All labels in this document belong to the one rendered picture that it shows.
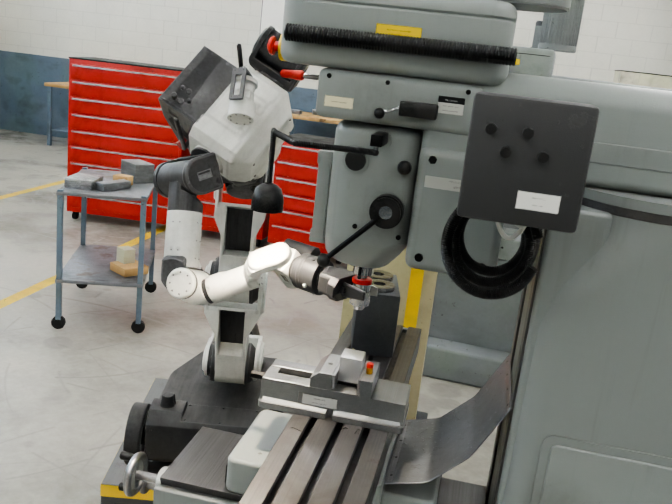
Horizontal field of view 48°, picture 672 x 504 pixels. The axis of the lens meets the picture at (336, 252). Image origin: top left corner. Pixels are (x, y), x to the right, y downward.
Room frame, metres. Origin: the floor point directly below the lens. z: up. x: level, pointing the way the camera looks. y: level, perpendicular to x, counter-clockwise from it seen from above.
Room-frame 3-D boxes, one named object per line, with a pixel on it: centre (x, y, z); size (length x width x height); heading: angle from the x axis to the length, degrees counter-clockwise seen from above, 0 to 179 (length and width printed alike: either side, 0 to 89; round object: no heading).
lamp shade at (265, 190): (1.66, 0.16, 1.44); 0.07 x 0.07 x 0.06
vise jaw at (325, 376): (1.69, -0.01, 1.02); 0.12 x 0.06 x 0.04; 170
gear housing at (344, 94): (1.66, -0.11, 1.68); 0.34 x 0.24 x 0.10; 79
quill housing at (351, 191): (1.67, -0.07, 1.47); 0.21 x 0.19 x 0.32; 169
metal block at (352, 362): (1.68, -0.07, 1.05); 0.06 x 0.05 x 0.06; 170
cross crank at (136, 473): (1.76, 0.42, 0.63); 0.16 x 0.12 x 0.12; 79
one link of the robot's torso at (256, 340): (2.50, 0.32, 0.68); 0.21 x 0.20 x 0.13; 2
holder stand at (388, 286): (2.14, -0.13, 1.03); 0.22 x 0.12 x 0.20; 0
